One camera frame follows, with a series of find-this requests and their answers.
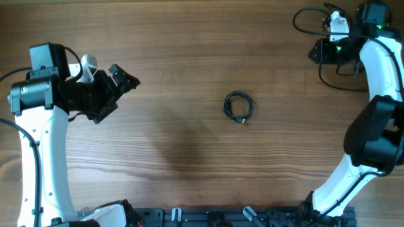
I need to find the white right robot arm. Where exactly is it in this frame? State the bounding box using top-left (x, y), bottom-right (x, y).
top-left (297, 1), bottom-right (403, 226)

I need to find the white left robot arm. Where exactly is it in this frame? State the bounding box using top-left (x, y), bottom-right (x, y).
top-left (8, 43), bottom-right (141, 226)

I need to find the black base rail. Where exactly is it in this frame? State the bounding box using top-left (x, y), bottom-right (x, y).
top-left (75, 206), bottom-right (357, 227)

